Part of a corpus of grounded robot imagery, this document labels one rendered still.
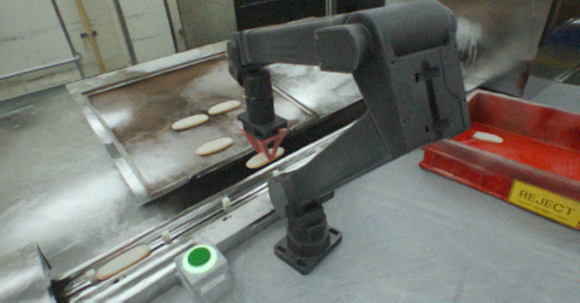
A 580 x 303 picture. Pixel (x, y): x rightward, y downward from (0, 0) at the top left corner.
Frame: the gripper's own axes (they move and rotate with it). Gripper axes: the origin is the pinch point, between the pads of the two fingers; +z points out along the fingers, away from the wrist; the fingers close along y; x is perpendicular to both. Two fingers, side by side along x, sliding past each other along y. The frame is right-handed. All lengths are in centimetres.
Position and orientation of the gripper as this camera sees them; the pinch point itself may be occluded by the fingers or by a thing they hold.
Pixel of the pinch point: (265, 153)
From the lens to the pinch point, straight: 78.9
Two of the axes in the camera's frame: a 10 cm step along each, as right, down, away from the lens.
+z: 0.7, 8.4, 5.4
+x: -7.8, 3.8, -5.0
